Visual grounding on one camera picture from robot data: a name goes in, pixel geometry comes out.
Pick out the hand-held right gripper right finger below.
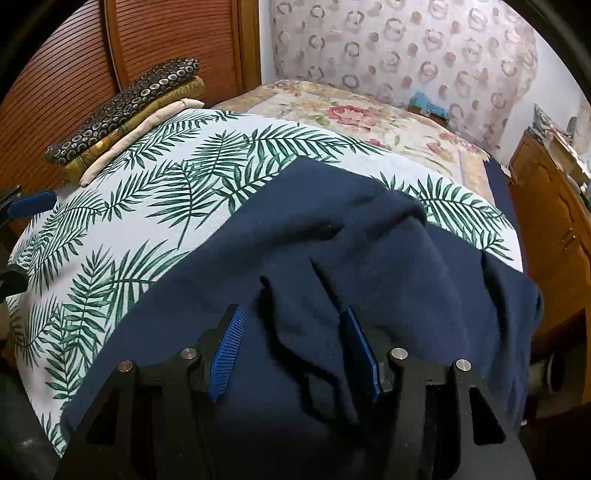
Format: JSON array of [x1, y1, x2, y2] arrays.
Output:
[[339, 305, 539, 480]]

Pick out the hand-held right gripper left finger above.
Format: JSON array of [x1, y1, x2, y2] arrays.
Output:
[[53, 305, 245, 480]]

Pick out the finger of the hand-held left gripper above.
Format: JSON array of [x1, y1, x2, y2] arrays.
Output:
[[0, 265, 30, 301], [0, 185, 58, 232]]

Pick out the navy T-shirt with orange print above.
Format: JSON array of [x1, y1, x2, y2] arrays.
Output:
[[60, 156, 546, 480]]

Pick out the palm leaf print bed sheet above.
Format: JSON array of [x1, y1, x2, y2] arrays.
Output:
[[7, 108, 525, 457]]

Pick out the cream folded blanket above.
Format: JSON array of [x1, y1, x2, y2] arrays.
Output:
[[78, 98, 206, 188]]

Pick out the wooden louvered door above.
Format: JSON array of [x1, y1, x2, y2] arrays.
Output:
[[0, 0, 262, 195]]

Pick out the dark circle-patterned folded blanket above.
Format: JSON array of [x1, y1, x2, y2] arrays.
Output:
[[45, 56, 200, 164]]

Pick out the yellow folded blanket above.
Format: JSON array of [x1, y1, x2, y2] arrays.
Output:
[[62, 76, 206, 183]]

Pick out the navy blue blanket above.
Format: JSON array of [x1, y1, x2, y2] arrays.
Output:
[[482, 159, 514, 217]]

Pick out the wooden cabinet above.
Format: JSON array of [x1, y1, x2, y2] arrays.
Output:
[[508, 131, 591, 352]]

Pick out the floral bedspread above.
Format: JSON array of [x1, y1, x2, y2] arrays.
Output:
[[212, 80, 492, 204]]

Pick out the cardboard box with blue bag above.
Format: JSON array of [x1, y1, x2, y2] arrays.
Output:
[[409, 91, 451, 121]]

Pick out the patterned bag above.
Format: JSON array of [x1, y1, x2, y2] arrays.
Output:
[[533, 104, 574, 149]]

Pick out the ring-patterned sheer curtain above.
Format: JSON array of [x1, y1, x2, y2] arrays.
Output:
[[270, 0, 539, 158]]

